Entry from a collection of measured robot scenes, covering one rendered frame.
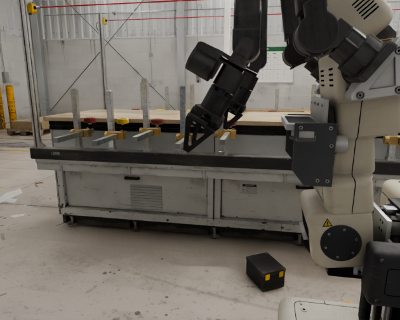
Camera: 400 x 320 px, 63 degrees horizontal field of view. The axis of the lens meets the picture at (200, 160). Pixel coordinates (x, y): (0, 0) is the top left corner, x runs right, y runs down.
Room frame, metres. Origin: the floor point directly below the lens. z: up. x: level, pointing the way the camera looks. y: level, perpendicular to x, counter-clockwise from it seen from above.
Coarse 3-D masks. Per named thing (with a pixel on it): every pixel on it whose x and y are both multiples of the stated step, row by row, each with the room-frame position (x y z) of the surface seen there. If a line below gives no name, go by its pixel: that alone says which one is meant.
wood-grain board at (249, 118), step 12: (48, 120) 2.43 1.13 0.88; (60, 120) 2.41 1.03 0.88; (72, 120) 2.40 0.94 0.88; (96, 120) 2.36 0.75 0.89; (132, 120) 2.31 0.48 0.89; (168, 120) 2.26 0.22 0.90; (240, 120) 2.22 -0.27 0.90; (252, 120) 2.22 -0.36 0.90; (264, 120) 2.22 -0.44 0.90; (276, 120) 2.22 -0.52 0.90
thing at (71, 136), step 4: (92, 128) 2.34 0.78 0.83; (76, 132) 2.15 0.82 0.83; (80, 132) 2.16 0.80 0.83; (92, 132) 2.32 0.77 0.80; (60, 136) 1.99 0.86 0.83; (64, 136) 1.99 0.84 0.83; (68, 136) 2.02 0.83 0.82; (72, 136) 2.07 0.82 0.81; (76, 136) 2.12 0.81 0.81; (80, 136) 2.16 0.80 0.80; (56, 140) 1.92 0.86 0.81; (60, 140) 1.94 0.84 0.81; (64, 140) 1.98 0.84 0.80
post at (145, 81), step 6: (144, 78) 2.13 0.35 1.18; (144, 84) 2.13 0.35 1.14; (144, 90) 2.13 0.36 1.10; (144, 96) 2.13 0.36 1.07; (144, 102) 2.13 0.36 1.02; (144, 108) 2.13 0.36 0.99; (144, 114) 2.13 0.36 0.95; (144, 120) 2.13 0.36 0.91; (144, 126) 2.13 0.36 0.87; (144, 144) 2.13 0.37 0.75
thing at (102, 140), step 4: (108, 136) 2.05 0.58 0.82; (112, 136) 2.08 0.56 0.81; (116, 136) 2.13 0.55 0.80; (96, 140) 1.88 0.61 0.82; (100, 140) 1.92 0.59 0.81; (104, 140) 1.96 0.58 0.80; (108, 140) 2.01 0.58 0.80; (92, 144) 1.88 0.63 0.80; (96, 144) 1.87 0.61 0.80; (100, 144) 1.91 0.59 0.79
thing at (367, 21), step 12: (336, 0) 0.81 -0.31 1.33; (348, 0) 0.80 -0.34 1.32; (360, 0) 0.80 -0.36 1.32; (372, 0) 0.79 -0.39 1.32; (384, 0) 0.80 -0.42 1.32; (336, 12) 0.81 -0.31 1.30; (348, 12) 0.80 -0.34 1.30; (360, 12) 0.81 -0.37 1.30; (372, 12) 0.80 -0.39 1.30; (384, 12) 0.79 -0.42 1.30; (360, 24) 0.80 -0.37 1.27; (372, 24) 0.79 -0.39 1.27; (384, 24) 0.80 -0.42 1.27
